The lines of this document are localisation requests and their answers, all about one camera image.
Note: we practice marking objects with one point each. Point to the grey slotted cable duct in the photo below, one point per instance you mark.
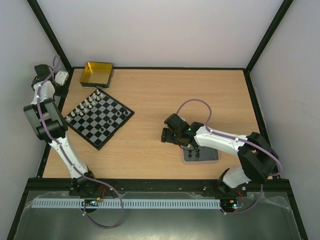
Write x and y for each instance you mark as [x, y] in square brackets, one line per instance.
[72, 203]

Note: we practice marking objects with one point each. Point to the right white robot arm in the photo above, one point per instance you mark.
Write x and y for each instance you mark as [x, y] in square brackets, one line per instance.
[256, 156]

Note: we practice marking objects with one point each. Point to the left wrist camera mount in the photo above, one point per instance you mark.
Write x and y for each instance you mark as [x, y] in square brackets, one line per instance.
[61, 77]

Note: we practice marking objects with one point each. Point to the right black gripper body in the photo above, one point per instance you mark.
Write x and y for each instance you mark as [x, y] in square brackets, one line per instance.
[164, 135]

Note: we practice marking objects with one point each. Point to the pink tin with chess pieces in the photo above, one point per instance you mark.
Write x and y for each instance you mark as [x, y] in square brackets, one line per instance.
[200, 154]

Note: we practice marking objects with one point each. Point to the black and silver chessboard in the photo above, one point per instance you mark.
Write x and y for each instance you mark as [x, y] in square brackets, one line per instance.
[98, 117]

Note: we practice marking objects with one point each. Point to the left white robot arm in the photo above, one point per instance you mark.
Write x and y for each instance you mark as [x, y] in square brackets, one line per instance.
[50, 126]

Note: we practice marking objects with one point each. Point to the yellow square tin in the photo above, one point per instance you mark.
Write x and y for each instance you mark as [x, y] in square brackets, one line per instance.
[97, 75]

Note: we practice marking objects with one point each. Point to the black aluminium frame rail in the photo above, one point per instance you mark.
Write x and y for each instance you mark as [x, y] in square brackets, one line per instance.
[160, 186]

